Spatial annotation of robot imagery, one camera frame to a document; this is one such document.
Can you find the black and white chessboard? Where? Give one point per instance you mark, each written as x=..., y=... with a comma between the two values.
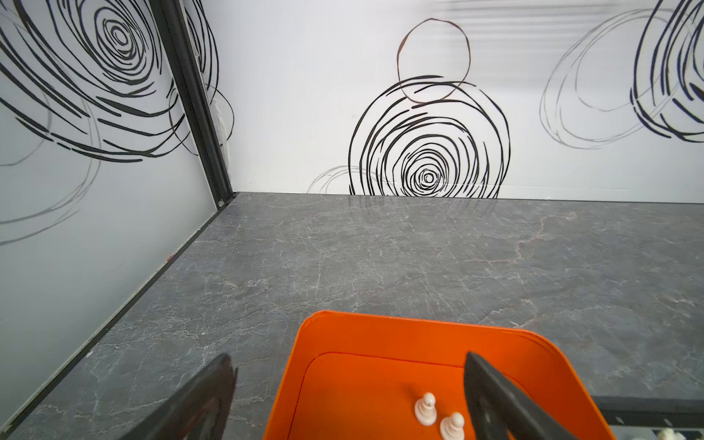
x=652, y=418

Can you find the white chess pawn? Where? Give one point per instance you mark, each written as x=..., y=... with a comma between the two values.
x=425, y=409
x=452, y=427

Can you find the black vertical frame post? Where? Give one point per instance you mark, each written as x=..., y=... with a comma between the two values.
x=171, y=24

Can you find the orange plastic tray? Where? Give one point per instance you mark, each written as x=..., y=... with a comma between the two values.
x=355, y=376

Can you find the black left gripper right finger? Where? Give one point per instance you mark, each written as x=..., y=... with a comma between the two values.
x=499, y=410

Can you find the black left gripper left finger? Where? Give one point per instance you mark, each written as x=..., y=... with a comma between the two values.
x=198, y=410

